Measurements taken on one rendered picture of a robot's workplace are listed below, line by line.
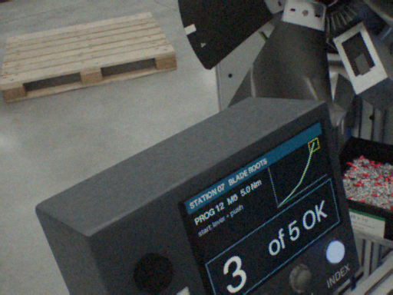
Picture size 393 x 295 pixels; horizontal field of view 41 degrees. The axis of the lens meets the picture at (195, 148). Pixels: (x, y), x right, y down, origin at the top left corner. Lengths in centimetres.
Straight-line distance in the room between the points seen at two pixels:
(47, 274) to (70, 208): 186
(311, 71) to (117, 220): 83
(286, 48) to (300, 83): 8
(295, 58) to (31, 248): 162
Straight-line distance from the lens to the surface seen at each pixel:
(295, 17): 119
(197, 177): 41
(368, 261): 130
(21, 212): 268
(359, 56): 119
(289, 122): 47
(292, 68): 114
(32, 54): 420
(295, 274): 51
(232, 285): 46
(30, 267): 235
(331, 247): 54
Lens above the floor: 149
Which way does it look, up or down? 31 degrees down
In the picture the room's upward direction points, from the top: 7 degrees counter-clockwise
